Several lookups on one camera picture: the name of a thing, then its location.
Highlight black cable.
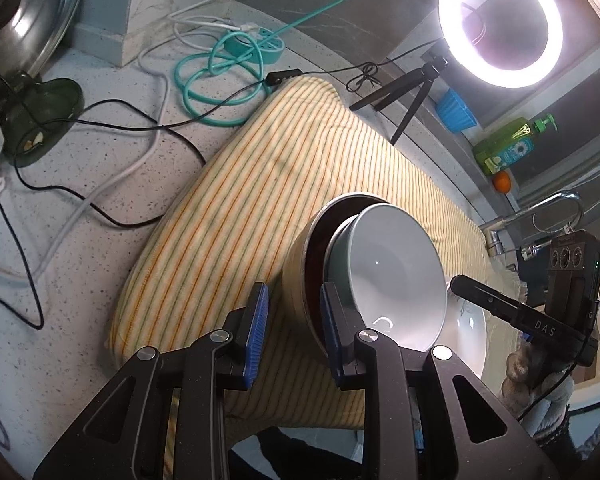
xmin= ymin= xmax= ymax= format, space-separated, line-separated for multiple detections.
xmin=0 ymin=62 xmax=451 ymax=331

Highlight white cable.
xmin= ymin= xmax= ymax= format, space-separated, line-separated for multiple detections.
xmin=0 ymin=15 xmax=261 ymax=286

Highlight red pot steel inside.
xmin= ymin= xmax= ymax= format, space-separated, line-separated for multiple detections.
xmin=307 ymin=199 xmax=386 ymax=321

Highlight light blue bowl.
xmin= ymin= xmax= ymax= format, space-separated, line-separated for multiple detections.
xmin=326 ymin=202 xmax=449 ymax=353

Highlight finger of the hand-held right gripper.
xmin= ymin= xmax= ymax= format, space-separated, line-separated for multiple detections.
xmin=450 ymin=275 xmax=531 ymax=333

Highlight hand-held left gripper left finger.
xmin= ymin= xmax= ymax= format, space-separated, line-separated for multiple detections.
xmin=32 ymin=281 xmax=271 ymax=480

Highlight green bottle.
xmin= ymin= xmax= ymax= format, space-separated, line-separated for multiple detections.
xmin=472 ymin=112 xmax=557 ymax=177

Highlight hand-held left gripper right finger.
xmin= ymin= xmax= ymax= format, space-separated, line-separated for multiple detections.
xmin=320 ymin=281 xmax=561 ymax=480

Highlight striped yellow cloth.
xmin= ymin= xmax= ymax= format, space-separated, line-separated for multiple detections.
xmin=104 ymin=74 xmax=526 ymax=480

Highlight ring light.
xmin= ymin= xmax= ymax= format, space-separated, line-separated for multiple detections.
xmin=437 ymin=0 xmax=565 ymax=88

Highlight teal power strip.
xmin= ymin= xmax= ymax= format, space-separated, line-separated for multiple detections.
xmin=224 ymin=29 xmax=287 ymax=65

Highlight person's right hand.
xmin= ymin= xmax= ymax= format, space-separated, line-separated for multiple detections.
xmin=500 ymin=345 xmax=576 ymax=436

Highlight steel faucet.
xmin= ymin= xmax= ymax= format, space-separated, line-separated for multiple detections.
xmin=480 ymin=191 xmax=583 ymax=257

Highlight black tripod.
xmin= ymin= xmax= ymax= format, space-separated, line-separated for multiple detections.
xmin=349 ymin=52 xmax=451 ymax=146

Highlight steel pot lid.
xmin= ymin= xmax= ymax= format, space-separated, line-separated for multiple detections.
xmin=0 ymin=0 xmax=88 ymax=73

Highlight dark green dish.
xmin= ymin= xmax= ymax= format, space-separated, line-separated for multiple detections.
xmin=2 ymin=77 xmax=84 ymax=167

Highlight blue silicone cup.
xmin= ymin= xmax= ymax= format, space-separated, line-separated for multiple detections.
xmin=436 ymin=87 xmax=478 ymax=135

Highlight beige bowl with dark interior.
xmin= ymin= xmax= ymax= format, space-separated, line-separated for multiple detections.
xmin=282 ymin=192 xmax=391 ymax=361

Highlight person's right forearm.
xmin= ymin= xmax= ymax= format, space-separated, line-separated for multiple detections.
xmin=530 ymin=400 xmax=600 ymax=466

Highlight white plate grey leaf print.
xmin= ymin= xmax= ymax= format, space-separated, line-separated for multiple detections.
xmin=430 ymin=282 xmax=488 ymax=381

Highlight teal cable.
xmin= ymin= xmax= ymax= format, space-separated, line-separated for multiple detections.
xmin=175 ymin=0 xmax=406 ymax=127

